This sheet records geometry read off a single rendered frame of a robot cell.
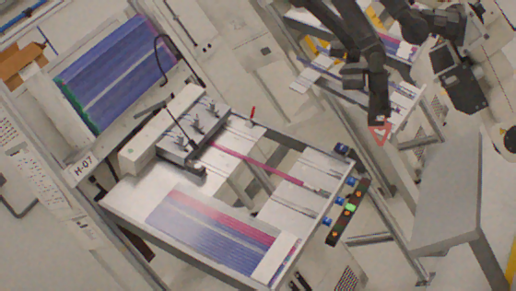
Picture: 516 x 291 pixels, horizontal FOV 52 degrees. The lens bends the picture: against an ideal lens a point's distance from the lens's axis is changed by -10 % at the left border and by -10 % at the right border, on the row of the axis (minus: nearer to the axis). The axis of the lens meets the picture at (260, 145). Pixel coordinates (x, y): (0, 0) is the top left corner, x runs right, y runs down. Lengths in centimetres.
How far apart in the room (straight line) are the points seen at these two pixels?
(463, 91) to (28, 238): 265
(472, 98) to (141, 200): 119
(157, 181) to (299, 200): 52
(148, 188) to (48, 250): 155
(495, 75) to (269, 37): 164
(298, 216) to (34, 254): 192
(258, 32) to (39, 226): 173
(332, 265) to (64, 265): 174
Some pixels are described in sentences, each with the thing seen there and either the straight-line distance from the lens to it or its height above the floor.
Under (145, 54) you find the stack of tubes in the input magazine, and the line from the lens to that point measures 231.
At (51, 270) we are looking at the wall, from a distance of 359.
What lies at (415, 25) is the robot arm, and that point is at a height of 125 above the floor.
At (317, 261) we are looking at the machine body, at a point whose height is 39.
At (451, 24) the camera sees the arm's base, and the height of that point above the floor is 120.
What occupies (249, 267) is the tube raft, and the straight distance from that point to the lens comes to 193.
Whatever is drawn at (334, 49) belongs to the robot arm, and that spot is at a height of 111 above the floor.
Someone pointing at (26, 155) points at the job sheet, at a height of 149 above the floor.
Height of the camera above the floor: 166
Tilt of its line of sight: 18 degrees down
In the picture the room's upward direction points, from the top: 36 degrees counter-clockwise
